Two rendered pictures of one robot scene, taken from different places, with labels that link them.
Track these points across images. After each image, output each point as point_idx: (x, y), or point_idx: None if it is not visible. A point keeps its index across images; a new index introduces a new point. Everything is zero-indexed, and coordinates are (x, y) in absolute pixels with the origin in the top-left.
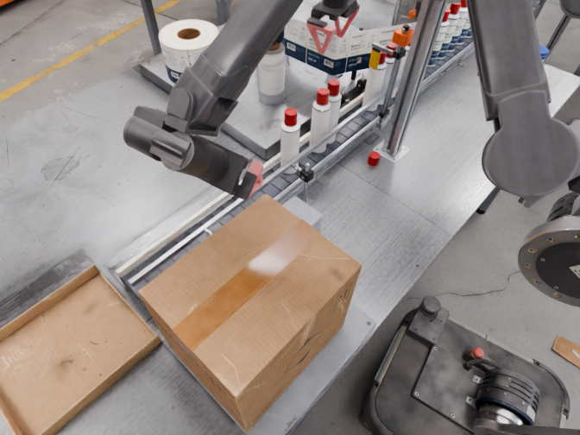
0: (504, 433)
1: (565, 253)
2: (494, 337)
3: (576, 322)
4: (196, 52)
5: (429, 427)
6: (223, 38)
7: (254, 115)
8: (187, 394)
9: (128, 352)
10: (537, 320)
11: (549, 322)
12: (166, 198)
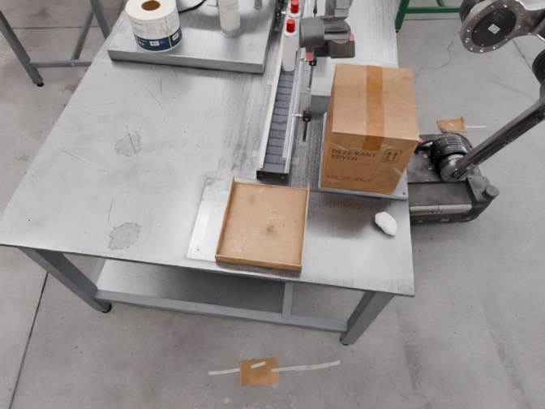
0: (461, 164)
1: (486, 21)
2: None
3: (441, 108)
4: (170, 16)
5: (419, 193)
6: None
7: (232, 47)
8: (346, 201)
9: (298, 204)
10: (422, 118)
11: (428, 116)
12: (225, 124)
